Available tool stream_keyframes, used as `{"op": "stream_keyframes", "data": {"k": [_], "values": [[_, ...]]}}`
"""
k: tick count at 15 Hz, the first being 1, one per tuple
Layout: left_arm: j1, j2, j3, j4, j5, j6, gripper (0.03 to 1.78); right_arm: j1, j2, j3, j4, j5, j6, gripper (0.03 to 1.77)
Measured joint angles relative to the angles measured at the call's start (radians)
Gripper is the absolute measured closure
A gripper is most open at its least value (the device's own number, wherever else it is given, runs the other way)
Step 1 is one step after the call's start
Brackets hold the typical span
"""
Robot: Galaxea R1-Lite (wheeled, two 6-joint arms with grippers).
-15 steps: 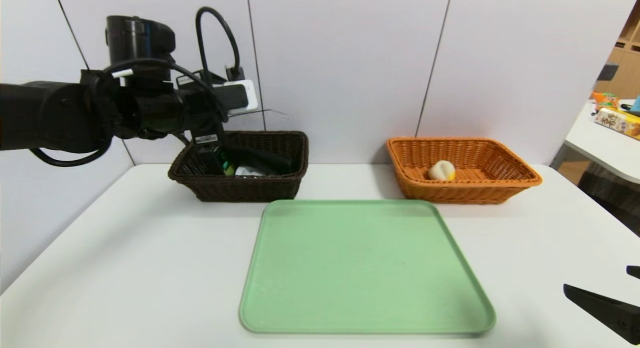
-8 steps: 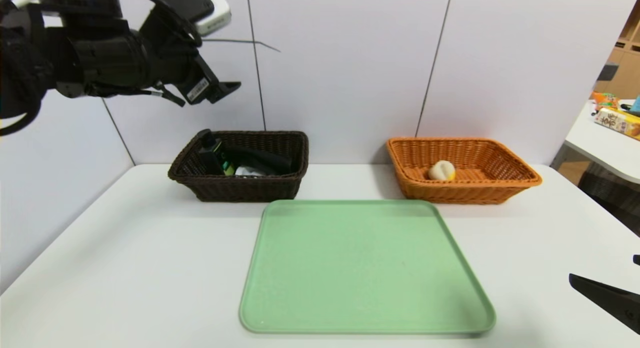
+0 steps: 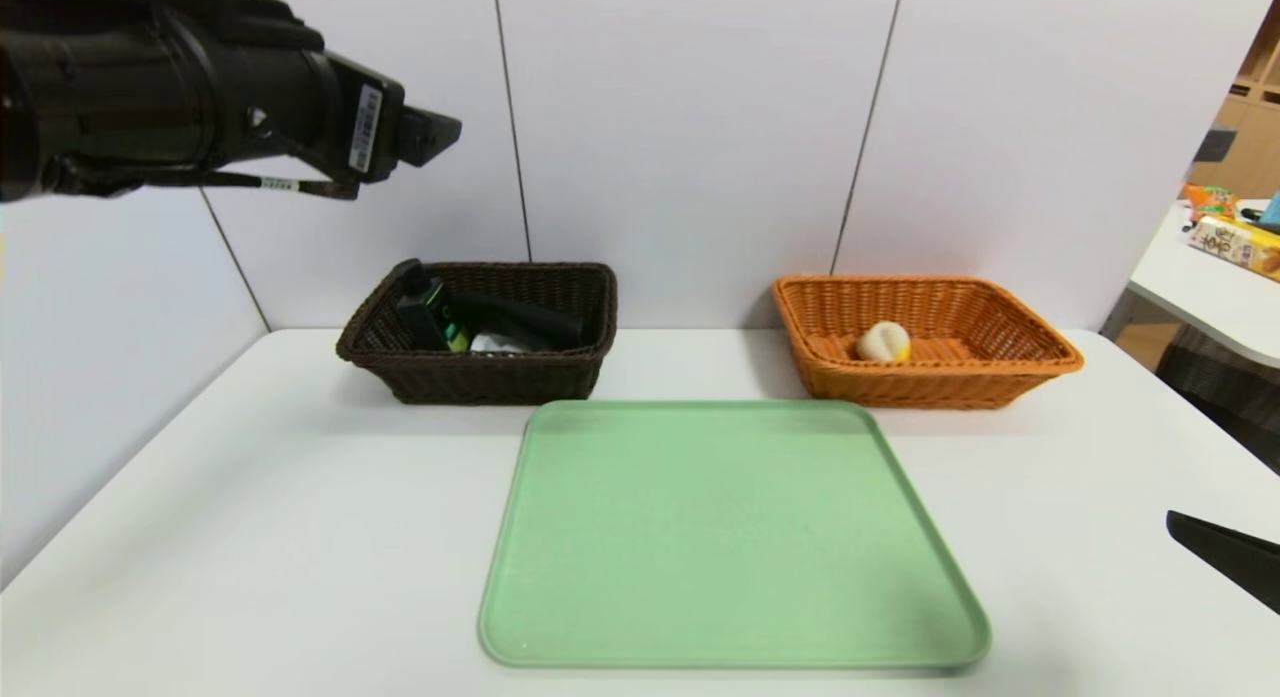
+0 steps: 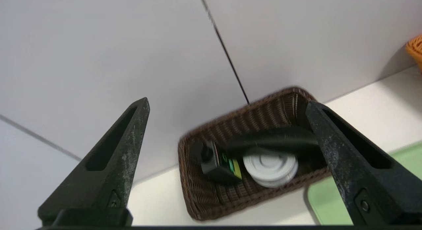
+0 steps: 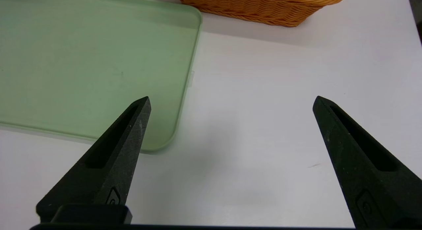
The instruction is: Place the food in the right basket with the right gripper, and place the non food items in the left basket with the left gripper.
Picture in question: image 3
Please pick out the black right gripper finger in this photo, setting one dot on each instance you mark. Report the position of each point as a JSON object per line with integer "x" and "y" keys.
{"x": 1235, "y": 562}

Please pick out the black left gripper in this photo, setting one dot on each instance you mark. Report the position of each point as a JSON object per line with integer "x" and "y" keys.
{"x": 367, "y": 128}

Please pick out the dark green bottle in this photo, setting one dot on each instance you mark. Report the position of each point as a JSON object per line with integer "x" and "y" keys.
{"x": 425, "y": 312}

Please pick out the black soft case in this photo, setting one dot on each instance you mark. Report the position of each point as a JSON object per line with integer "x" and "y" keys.
{"x": 525, "y": 322}

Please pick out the white round labelled container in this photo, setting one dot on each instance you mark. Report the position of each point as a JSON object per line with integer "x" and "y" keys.
{"x": 492, "y": 344}

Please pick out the white bun with orange top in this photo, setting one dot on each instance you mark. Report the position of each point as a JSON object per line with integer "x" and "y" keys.
{"x": 883, "y": 342}

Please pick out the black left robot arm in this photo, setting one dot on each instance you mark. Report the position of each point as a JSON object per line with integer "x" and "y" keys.
{"x": 90, "y": 77}

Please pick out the dark brown wicker basket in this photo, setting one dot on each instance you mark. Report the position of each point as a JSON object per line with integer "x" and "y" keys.
{"x": 480, "y": 377}

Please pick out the orange wicker basket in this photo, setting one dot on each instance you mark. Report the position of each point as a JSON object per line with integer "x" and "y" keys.
{"x": 980, "y": 377}

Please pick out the white background table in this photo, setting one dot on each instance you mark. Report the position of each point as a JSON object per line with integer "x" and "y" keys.
{"x": 1200, "y": 297}

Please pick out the yellow snack box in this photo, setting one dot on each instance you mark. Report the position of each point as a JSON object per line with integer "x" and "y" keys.
{"x": 1235, "y": 247}

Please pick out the blue object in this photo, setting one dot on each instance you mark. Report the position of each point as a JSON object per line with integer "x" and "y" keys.
{"x": 1272, "y": 212}

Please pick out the orange snack bag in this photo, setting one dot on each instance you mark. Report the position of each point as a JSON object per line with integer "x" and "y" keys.
{"x": 1207, "y": 202}

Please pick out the wooden shelf unit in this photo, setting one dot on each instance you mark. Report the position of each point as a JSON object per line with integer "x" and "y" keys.
{"x": 1255, "y": 147}

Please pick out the light green plastic tray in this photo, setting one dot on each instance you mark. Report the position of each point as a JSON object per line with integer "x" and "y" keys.
{"x": 730, "y": 547}

